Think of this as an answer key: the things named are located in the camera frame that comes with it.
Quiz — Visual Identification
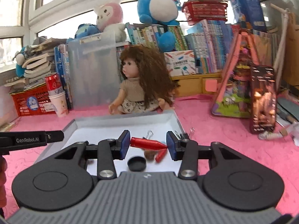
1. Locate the small black binder clip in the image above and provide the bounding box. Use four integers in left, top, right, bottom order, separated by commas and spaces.
174, 128, 195, 143

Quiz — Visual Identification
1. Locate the dark blue plush toy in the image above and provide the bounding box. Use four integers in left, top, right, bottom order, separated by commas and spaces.
75, 23, 101, 39

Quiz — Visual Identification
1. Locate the wooden drawer unit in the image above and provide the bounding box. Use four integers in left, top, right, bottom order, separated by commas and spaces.
169, 72, 222, 97

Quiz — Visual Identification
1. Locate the red bottle-shaped toy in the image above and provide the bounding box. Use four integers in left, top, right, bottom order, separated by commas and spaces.
130, 137, 168, 150
155, 149, 167, 163

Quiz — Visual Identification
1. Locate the red plastic basket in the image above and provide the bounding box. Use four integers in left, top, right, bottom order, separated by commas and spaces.
10, 83, 58, 117

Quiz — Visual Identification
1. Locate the translucent clipboard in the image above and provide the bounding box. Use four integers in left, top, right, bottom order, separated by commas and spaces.
67, 32, 122, 111

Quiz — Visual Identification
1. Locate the stack of worn books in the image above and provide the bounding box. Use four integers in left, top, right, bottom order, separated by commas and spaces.
4, 37, 68, 90

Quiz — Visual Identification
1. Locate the pink sticky note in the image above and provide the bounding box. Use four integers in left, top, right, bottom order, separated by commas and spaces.
204, 78, 219, 93

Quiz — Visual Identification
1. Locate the white pipe frame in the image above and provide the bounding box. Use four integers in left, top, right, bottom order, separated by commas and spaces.
270, 3, 296, 80

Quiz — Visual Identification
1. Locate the flat books pile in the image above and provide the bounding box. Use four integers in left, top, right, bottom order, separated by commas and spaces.
0, 119, 19, 132

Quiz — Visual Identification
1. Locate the tall blue carton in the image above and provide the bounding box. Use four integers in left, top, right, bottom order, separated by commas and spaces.
225, 0, 268, 32

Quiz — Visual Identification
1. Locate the row of orange books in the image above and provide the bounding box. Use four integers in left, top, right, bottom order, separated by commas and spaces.
252, 29, 281, 68

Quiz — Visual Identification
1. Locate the white pencil-printed box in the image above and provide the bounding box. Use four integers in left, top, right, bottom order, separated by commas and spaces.
164, 50, 198, 77

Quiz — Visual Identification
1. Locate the red soda can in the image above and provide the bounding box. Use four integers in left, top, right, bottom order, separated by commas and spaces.
45, 73, 63, 96

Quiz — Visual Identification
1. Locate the pink printed blanket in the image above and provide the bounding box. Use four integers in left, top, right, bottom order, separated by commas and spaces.
0, 93, 299, 217

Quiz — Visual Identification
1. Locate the pink triangular toy box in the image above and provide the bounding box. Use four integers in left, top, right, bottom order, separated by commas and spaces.
210, 29, 263, 119

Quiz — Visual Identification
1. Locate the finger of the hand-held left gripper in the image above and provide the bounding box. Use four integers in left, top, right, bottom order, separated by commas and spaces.
45, 131, 64, 143

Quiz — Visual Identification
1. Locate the row of blue books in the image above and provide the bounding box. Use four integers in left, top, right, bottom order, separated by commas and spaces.
54, 43, 74, 110

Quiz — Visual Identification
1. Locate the white folded paper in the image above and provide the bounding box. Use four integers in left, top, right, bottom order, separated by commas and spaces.
286, 121, 299, 147

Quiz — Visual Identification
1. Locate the silver cardboard box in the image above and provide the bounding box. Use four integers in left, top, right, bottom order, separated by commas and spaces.
34, 110, 187, 178

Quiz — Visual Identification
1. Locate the white coiled cord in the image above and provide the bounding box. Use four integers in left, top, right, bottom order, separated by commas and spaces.
258, 128, 289, 141

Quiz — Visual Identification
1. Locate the row of colourful books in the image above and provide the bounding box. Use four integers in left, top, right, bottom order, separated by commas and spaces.
125, 20, 241, 75

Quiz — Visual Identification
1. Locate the large blue plush toy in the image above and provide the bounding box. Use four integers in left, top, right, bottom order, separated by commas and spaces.
133, 0, 181, 53

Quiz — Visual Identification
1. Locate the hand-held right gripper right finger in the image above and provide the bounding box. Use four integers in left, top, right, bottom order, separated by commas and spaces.
166, 131, 246, 180

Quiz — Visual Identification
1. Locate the small red basket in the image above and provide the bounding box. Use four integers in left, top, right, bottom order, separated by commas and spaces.
182, 0, 229, 26

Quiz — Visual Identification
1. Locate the smartphone with lit screen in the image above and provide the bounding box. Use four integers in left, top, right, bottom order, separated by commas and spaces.
249, 63, 278, 134

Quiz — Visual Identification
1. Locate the brown cardboard box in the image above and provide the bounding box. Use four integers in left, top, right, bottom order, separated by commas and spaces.
280, 12, 299, 89

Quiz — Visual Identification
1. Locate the small blue plush toy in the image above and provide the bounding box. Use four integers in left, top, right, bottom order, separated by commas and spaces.
14, 45, 31, 77

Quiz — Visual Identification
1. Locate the pink bunny plush toy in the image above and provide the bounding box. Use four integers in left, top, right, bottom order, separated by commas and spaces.
93, 0, 127, 42

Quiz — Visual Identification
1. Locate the black round cap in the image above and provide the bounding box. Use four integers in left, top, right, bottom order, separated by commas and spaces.
127, 157, 147, 172

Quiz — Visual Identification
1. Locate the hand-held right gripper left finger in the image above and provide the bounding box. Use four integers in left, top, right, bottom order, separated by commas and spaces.
54, 130, 131, 180

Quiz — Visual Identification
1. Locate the white paper cup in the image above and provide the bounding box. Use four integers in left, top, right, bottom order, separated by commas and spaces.
48, 91, 69, 118

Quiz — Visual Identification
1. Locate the white window frame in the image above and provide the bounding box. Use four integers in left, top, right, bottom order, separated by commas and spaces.
0, 0, 141, 68

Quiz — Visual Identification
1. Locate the grey flat case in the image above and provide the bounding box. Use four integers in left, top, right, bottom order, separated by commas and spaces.
276, 93, 299, 124

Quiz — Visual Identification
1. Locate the brown-haired doll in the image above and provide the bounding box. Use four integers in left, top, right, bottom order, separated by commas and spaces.
109, 45, 180, 115

